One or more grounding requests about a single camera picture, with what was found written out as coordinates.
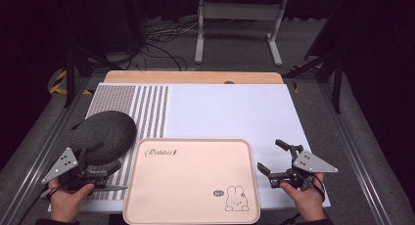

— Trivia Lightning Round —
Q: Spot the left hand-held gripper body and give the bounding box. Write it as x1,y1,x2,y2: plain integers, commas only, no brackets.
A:
41,147,110,192

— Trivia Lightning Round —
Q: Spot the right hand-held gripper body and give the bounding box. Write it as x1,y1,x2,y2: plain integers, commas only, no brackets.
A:
268,145,340,191

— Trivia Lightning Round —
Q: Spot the person's right hand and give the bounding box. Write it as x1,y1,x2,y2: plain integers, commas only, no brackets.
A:
279,172,328,223

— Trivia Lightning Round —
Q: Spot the person's left hand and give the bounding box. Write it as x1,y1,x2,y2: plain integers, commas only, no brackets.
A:
48,177,96,224

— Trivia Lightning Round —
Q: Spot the dark grey textured oval dome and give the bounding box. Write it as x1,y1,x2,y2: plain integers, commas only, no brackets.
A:
69,110,138,166

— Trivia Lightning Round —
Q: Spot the knife with silver blade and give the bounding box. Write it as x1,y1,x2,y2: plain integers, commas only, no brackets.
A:
93,184,129,192

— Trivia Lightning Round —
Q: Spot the white mat with grey stripes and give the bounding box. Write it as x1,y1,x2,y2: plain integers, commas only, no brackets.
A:
48,82,332,213

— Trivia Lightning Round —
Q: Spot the black metal stand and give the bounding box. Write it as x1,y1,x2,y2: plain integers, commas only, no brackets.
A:
281,47,345,114
63,38,125,109

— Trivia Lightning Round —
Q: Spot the yellow black hazard tape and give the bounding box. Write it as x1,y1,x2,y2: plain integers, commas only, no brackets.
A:
48,69,94,97

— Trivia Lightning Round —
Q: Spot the pink tray with rabbit print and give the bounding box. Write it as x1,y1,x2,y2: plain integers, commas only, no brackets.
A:
122,137,261,225

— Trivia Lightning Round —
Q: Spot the white metal stand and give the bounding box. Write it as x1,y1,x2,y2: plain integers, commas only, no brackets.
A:
194,0,289,68

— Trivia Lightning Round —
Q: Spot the grey aluminium floor rail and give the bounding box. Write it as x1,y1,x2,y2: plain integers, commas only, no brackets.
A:
0,75,96,225
317,82,394,225

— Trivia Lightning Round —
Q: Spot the black wrist strap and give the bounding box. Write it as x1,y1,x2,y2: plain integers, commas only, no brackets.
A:
19,185,62,225
310,173,327,203

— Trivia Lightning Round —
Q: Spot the bundle of black floor cables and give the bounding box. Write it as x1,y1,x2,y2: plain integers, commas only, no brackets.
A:
139,17,201,71

